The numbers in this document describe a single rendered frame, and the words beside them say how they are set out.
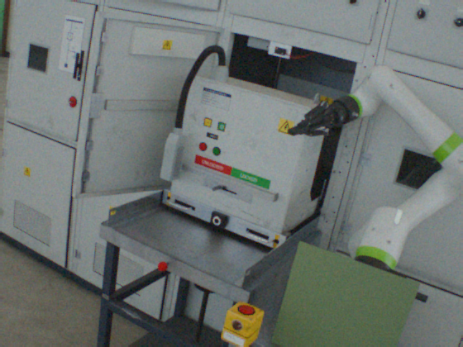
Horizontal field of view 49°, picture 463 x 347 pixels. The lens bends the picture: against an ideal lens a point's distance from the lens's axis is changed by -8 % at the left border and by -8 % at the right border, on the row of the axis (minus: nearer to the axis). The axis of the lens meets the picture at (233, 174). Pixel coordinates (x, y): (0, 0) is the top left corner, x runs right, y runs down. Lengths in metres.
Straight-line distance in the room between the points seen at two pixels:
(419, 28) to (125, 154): 1.28
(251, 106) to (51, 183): 1.54
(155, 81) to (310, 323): 1.19
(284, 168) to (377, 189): 0.44
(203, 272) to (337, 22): 1.08
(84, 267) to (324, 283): 1.85
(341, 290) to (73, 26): 2.00
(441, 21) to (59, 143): 2.05
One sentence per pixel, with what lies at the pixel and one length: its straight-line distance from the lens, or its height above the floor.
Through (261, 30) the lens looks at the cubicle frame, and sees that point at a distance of 2.28.
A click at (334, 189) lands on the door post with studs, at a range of 2.21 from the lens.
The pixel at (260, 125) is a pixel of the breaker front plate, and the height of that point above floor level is 1.28.
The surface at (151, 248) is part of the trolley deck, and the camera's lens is 1.84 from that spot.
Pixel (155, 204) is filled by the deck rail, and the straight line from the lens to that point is 2.16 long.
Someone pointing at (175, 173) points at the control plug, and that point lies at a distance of 2.03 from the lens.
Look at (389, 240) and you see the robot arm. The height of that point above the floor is 1.13.
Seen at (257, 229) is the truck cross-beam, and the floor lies 0.91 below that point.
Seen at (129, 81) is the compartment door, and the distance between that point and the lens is 2.16.
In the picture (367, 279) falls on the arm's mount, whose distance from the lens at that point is 1.47.
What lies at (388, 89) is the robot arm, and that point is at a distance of 1.86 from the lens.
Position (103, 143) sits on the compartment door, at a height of 1.06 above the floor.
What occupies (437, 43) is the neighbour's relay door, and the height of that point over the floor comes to 1.72.
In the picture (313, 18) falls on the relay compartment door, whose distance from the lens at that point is 2.17.
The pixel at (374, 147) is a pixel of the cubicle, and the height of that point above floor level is 1.27.
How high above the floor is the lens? 1.67
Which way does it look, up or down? 17 degrees down
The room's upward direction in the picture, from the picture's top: 12 degrees clockwise
